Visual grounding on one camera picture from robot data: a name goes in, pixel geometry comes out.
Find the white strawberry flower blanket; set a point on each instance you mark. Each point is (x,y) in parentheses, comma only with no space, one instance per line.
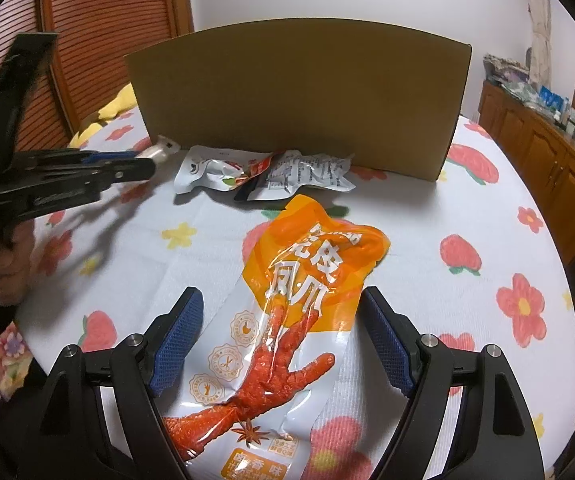
(471,258)

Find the silver printed snack packet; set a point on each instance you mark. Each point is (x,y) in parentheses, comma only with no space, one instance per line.
(291,171)

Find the white panda snack packet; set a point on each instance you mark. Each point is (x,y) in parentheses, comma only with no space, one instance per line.
(219,169)

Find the beige curtain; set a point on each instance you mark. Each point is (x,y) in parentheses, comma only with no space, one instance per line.
(540,64)

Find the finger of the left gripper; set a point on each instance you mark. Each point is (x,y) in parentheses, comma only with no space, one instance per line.
(124,170)
(67,156)

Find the yellow plush toy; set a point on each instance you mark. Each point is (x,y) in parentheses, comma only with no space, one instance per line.
(119,107)

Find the orange chicken feet packet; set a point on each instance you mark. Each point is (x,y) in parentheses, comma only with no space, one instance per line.
(260,374)

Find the floral quilt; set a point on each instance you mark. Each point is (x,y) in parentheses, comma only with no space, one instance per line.
(20,372)

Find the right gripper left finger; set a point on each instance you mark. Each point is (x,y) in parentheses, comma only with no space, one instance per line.
(169,339)

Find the small white candy packet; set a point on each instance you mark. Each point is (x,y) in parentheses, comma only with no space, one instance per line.
(161,151)

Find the brown louvered wardrobe door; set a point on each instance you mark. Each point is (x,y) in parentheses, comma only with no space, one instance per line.
(87,68)

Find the wooden cabinet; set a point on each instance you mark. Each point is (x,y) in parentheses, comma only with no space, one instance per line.
(542,157)

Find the brown cardboard box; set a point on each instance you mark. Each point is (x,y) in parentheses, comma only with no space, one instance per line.
(387,96)

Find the blue box on cabinet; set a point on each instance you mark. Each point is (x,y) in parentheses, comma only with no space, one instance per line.
(551,100)

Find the folded floral cloth pile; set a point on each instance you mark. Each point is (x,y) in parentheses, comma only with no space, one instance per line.
(507,74)

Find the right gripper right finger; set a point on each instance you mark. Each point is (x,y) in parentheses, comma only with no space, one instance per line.
(394,339)

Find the left hand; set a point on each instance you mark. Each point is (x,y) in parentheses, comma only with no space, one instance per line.
(15,264)

